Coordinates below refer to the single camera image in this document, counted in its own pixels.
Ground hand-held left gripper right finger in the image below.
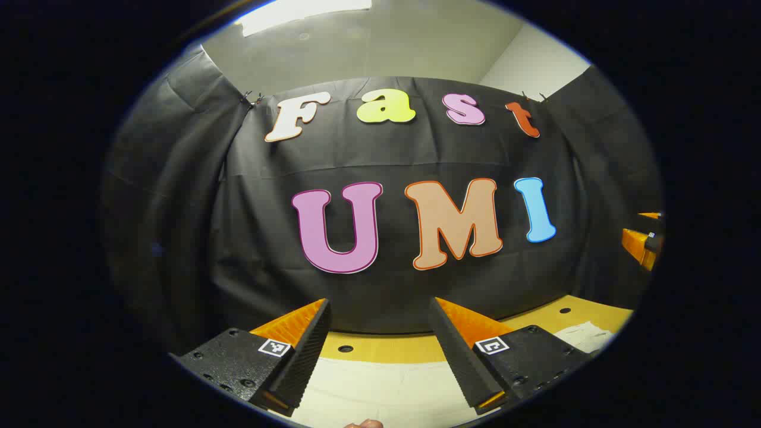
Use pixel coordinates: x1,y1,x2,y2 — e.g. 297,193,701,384
428,296,595,417

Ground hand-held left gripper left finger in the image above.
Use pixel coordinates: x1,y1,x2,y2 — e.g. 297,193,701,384
169,297,332,418

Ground white jeans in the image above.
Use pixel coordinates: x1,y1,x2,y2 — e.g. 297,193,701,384
285,321,616,428

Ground black backdrop cloth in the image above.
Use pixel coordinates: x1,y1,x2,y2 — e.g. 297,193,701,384
101,45,663,357

